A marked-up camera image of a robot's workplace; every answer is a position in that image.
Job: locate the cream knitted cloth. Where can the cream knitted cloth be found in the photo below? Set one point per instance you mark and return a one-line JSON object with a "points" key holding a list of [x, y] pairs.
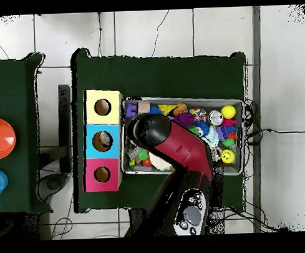
{"points": [[161, 163]]}

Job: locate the purple toy block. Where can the purple toy block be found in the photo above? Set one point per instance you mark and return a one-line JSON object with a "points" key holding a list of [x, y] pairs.
{"points": [[131, 110]]}

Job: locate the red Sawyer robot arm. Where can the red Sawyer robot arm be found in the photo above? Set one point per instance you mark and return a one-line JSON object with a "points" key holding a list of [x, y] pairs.
{"points": [[178, 143]]}

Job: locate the green spiky ball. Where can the green spiky ball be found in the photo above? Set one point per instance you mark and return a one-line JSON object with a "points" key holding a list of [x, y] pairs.
{"points": [[195, 129]]}

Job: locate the yellow smiley face ball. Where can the yellow smiley face ball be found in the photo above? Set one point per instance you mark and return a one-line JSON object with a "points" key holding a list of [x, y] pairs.
{"points": [[227, 156]]}

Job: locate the orange round disc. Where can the orange round disc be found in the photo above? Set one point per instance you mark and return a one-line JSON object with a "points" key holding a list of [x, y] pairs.
{"points": [[2, 138]]}

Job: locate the purple spiky ball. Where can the purple spiky ball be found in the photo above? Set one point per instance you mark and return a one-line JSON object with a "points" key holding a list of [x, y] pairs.
{"points": [[186, 120]]}

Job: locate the plain yellow ball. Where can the plain yellow ball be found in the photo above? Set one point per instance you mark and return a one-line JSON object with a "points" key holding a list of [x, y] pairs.
{"points": [[228, 111]]}

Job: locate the dark green table cloth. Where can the dark green table cloth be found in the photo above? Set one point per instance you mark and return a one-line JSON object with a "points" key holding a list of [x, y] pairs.
{"points": [[21, 98], [165, 73]]}

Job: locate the shallow clear mesh bin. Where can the shallow clear mesh bin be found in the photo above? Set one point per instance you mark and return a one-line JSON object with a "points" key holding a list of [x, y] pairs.
{"points": [[239, 163]]}

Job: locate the wooden box with three holes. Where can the wooden box with three holes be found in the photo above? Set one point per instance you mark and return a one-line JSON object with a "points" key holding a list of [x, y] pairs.
{"points": [[91, 146]]}

